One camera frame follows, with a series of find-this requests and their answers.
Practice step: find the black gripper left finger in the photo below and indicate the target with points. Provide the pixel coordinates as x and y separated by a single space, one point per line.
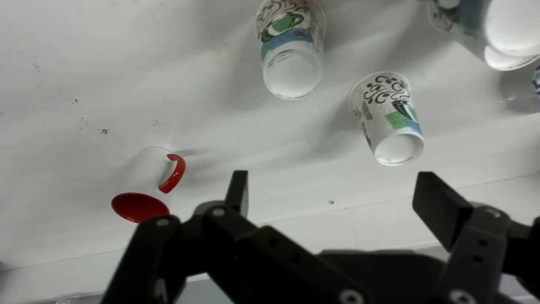
237 197

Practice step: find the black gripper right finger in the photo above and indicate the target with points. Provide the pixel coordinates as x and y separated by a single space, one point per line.
441 209

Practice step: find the patterned paper cup four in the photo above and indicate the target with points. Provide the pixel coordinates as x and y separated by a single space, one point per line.
382 104

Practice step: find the blue patterned small bowl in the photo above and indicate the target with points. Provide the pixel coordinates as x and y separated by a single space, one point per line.
536 84

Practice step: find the patterned paper cup three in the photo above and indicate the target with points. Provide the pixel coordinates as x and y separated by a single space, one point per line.
291 41

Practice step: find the white mug red handle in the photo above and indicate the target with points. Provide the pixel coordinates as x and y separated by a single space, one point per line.
144 188

